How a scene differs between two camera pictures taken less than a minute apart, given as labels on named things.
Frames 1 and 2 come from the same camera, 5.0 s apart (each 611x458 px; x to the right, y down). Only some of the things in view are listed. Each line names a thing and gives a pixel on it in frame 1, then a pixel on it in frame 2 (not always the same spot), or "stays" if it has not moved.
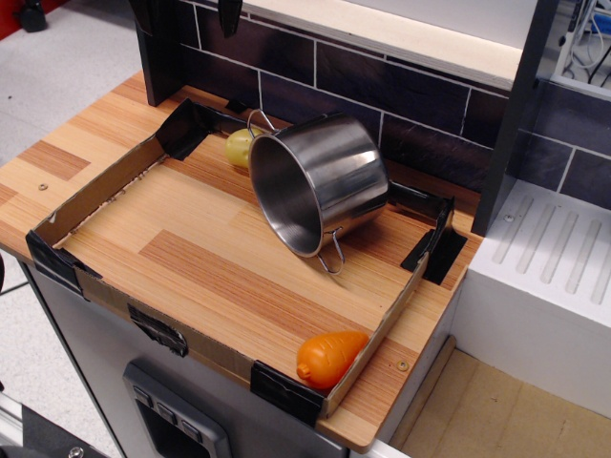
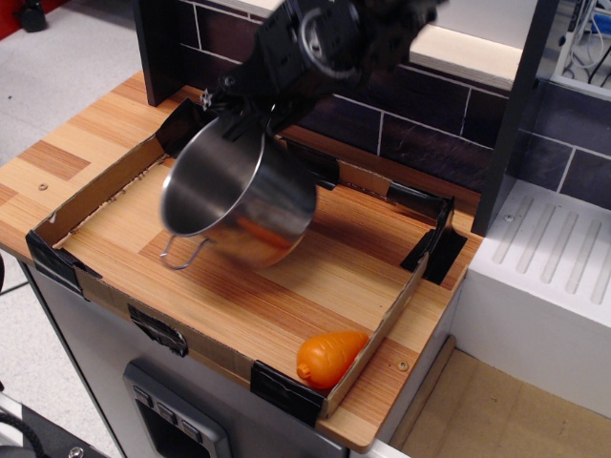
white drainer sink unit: [537, 299] stays
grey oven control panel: [165, 425] stays
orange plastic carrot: [325, 357] stays
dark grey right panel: [497, 184] stays
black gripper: [229, 15] → [308, 50]
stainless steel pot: [317, 176] → [251, 197]
